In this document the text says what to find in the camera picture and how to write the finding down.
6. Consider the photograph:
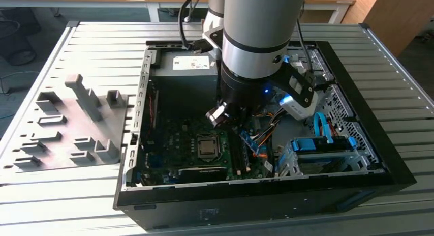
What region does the black RAM slot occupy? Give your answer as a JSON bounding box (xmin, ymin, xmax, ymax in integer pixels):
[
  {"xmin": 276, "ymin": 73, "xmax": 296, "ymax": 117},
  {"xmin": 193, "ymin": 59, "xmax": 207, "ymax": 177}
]
[{"xmin": 231, "ymin": 130, "xmax": 243, "ymax": 176}]

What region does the grey power supply unit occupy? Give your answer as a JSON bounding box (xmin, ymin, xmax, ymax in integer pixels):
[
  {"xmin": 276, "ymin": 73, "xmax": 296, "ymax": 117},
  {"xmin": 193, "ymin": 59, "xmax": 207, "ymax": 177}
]
[{"xmin": 151, "ymin": 50, "xmax": 223, "ymax": 110}]

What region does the silver CPU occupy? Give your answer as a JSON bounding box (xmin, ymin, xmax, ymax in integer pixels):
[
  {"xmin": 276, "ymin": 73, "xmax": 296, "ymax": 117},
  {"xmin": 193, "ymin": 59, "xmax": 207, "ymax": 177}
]
[{"xmin": 199, "ymin": 139, "xmax": 219, "ymax": 157}]

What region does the metal CPU socket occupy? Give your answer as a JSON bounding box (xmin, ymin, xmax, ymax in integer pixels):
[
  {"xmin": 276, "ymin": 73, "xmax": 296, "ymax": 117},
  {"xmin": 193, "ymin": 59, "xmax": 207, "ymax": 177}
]
[{"xmin": 193, "ymin": 135, "xmax": 224, "ymax": 162}]

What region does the hard disk in blue carrier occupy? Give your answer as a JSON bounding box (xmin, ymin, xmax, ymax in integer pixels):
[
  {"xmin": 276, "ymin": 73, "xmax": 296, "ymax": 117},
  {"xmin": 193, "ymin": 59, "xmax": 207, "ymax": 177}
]
[{"xmin": 290, "ymin": 136, "xmax": 357, "ymax": 153}]

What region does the green motherboard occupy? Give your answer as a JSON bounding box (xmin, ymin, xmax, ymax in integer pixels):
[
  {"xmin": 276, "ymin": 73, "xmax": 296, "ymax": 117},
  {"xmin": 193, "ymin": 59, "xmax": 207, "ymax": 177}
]
[{"xmin": 139, "ymin": 113, "xmax": 274, "ymax": 185}]

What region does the black graphics card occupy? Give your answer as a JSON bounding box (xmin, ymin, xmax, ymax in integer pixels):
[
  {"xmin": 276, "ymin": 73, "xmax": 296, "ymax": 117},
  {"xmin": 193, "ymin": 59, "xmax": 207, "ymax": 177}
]
[{"xmin": 176, "ymin": 165, "xmax": 229, "ymax": 184}]

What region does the silver disk bay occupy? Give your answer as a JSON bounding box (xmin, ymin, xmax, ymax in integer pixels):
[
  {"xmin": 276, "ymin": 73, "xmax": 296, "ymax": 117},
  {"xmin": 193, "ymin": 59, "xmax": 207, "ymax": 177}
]
[{"xmin": 273, "ymin": 136, "xmax": 380, "ymax": 178}]

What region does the black PC case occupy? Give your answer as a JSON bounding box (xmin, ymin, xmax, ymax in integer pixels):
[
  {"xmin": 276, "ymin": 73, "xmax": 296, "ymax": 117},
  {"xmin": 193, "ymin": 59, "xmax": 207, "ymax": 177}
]
[{"xmin": 113, "ymin": 40, "xmax": 417, "ymax": 231}]

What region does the grey parts rack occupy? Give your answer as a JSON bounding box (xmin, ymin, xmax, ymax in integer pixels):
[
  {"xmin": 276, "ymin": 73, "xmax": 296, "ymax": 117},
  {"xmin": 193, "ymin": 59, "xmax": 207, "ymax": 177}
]
[{"xmin": 12, "ymin": 73, "xmax": 137, "ymax": 172}]

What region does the wooden cabinet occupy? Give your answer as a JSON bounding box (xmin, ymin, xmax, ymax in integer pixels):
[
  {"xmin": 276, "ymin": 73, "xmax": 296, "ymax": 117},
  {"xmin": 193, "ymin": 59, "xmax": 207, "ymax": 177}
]
[{"xmin": 364, "ymin": 0, "xmax": 434, "ymax": 57}]

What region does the black wheeled chair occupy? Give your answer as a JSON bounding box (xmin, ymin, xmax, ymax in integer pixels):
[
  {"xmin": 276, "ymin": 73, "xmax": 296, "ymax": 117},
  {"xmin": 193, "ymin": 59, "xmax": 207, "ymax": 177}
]
[{"xmin": 0, "ymin": 7, "xmax": 43, "ymax": 67}]

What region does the dark cable bundle white plug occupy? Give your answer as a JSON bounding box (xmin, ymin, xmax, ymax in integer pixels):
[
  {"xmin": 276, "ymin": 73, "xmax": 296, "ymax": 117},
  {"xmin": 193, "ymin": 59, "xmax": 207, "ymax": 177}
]
[{"xmin": 252, "ymin": 103, "xmax": 308, "ymax": 145}]

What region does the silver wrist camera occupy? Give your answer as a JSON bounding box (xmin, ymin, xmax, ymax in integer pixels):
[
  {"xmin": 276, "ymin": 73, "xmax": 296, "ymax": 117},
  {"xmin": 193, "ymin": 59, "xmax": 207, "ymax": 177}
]
[{"xmin": 277, "ymin": 93, "xmax": 320, "ymax": 120}]

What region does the orange flat wire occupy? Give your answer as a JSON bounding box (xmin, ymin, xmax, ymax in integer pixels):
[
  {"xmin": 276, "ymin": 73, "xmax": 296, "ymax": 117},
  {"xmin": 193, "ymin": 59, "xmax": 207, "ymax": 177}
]
[{"xmin": 252, "ymin": 141, "xmax": 273, "ymax": 158}]

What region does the black camera cable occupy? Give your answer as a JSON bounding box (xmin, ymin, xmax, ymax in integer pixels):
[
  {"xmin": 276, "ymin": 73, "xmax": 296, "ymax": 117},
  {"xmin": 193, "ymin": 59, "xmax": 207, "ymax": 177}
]
[{"xmin": 179, "ymin": 0, "xmax": 212, "ymax": 55}]

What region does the blue wire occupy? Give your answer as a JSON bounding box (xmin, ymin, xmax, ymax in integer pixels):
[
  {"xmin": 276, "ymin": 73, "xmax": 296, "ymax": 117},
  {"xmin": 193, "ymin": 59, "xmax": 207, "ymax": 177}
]
[{"xmin": 313, "ymin": 111, "xmax": 336, "ymax": 145}]

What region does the red wire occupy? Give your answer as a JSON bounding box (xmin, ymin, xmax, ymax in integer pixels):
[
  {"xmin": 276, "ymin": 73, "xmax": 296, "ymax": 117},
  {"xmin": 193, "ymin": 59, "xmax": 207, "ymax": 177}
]
[{"xmin": 148, "ymin": 88, "xmax": 160, "ymax": 131}]

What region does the grey cable white connector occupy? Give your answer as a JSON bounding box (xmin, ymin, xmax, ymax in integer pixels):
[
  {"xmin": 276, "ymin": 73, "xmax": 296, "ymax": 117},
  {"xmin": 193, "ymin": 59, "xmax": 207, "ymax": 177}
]
[{"xmin": 183, "ymin": 0, "xmax": 204, "ymax": 23}]

